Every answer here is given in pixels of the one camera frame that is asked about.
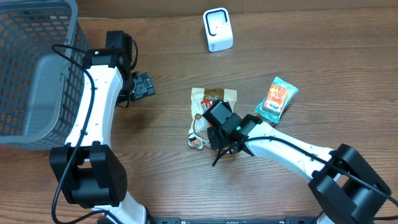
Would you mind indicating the teal orange snack packet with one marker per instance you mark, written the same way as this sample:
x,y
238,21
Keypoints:
x,y
278,97

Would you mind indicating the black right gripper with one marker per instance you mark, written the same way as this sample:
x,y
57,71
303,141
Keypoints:
x,y
213,137

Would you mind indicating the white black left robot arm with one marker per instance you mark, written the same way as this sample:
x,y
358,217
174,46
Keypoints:
x,y
89,174

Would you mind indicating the white barcode scanner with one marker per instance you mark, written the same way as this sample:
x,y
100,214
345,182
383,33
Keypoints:
x,y
218,29

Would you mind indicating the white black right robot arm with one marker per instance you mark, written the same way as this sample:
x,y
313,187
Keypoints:
x,y
345,186

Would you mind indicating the beige brown snack bag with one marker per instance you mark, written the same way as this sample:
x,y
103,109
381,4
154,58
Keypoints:
x,y
197,134

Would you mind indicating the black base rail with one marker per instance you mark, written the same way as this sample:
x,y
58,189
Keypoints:
x,y
286,220

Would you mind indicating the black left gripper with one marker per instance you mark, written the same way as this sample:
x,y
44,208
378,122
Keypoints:
x,y
143,87

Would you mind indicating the red snack stick packet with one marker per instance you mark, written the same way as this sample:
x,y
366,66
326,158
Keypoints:
x,y
206,104

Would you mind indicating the grey plastic mesh basket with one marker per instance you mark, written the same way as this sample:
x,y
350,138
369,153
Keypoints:
x,y
40,89

